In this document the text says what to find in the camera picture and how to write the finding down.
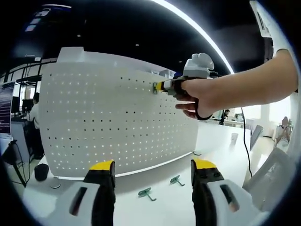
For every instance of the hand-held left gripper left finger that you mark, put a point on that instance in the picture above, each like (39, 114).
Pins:
(80, 202)

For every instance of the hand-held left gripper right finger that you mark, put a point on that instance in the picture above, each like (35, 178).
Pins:
(211, 202)

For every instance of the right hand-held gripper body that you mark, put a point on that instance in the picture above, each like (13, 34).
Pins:
(197, 69)

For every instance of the green hook assembly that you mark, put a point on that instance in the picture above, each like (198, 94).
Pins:
(155, 87)
(175, 180)
(146, 192)

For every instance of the white perforated mounting plate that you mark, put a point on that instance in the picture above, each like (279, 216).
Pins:
(105, 117)

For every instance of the person's right hand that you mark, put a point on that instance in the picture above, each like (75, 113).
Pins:
(207, 94)

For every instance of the black cylinder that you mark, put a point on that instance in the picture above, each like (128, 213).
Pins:
(41, 172)

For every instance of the white mesh office chair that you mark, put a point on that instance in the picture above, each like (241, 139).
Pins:
(270, 176)

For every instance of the long ceiling light strip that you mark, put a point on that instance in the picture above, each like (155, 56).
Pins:
(162, 2)

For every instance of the white ceiling air vent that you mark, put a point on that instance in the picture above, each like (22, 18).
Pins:
(255, 9)

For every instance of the black laptop stand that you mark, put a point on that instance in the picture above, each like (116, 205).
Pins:
(11, 150)

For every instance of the person's light shirt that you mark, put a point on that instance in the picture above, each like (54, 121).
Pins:
(290, 42)

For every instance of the computer monitor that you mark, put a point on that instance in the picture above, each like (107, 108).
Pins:
(5, 106)

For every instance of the black camera tripod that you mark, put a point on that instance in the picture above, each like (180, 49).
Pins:
(221, 120)

